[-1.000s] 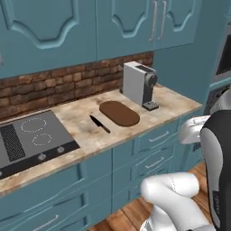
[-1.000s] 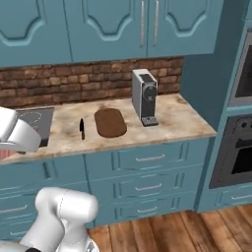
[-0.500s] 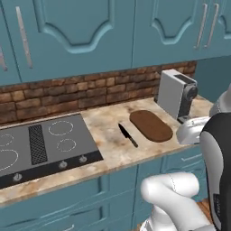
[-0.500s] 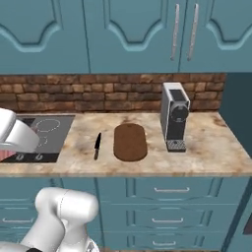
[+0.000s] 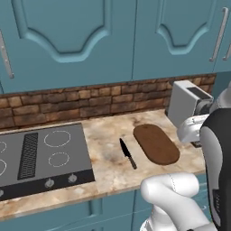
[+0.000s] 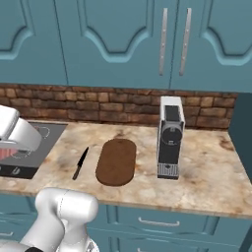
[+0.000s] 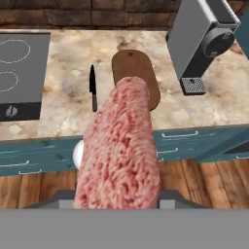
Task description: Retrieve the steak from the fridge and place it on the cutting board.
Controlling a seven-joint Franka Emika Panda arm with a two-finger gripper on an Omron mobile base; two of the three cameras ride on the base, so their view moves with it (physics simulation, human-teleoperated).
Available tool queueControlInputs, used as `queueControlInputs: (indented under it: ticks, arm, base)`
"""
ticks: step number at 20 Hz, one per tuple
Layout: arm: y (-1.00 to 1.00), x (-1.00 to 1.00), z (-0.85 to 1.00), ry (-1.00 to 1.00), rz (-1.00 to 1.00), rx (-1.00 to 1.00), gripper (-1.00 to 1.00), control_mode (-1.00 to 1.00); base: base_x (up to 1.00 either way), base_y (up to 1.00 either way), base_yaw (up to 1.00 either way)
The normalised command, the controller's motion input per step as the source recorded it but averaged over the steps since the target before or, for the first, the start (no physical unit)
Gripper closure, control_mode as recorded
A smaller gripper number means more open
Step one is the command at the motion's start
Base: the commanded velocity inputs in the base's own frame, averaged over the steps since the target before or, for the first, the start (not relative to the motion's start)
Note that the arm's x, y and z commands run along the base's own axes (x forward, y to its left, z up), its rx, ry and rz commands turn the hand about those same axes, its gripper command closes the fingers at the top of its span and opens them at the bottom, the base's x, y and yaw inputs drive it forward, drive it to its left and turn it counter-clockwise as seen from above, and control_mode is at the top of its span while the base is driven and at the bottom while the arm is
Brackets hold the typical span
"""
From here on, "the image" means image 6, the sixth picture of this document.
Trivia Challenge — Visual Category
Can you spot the brown oval cutting board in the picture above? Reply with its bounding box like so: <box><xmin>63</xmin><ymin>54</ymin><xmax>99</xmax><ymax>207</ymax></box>
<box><xmin>94</xmin><ymin>138</ymin><xmax>138</xmax><ymax>188</ymax></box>

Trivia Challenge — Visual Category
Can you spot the white and black coffee machine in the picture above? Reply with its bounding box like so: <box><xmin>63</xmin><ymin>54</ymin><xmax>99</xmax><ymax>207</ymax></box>
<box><xmin>156</xmin><ymin>95</ymin><xmax>186</xmax><ymax>181</ymax></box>

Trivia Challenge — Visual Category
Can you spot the black kitchen knife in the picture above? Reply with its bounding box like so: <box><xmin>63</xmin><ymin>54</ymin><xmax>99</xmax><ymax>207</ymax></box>
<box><xmin>71</xmin><ymin>146</ymin><xmax>91</xmax><ymax>181</ymax></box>

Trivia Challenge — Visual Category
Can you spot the black hob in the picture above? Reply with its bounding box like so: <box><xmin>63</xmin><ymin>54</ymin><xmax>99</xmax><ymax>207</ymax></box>
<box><xmin>0</xmin><ymin>120</ymin><xmax>69</xmax><ymax>180</ymax></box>

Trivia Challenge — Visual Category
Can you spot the teal tall cabinet side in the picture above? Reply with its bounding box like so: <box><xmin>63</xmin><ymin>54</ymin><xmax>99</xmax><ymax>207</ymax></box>
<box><xmin>227</xmin><ymin>93</ymin><xmax>252</xmax><ymax>185</ymax></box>

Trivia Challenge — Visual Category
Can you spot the teal drawer front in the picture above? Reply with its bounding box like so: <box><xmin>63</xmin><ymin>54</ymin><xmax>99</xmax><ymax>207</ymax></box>
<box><xmin>0</xmin><ymin>213</ymin><xmax>37</xmax><ymax>242</ymax></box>
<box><xmin>109</xmin><ymin>235</ymin><xmax>244</xmax><ymax>252</ymax></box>
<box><xmin>103</xmin><ymin>204</ymin><xmax>252</xmax><ymax>248</ymax></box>

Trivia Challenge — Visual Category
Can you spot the teal wall cupboard door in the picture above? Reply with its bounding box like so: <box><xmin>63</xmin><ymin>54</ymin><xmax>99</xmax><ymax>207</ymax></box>
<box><xmin>53</xmin><ymin>0</ymin><xmax>180</xmax><ymax>91</ymax></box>
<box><xmin>0</xmin><ymin>0</ymin><xmax>69</xmax><ymax>87</ymax></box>
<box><xmin>169</xmin><ymin>0</ymin><xmax>252</xmax><ymax>95</ymax></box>

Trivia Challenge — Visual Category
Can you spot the silver cupboard door handle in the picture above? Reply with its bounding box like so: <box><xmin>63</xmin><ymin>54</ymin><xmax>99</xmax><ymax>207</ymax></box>
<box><xmin>158</xmin><ymin>7</ymin><xmax>169</xmax><ymax>77</ymax></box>
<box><xmin>178</xmin><ymin>7</ymin><xmax>193</xmax><ymax>77</ymax></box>

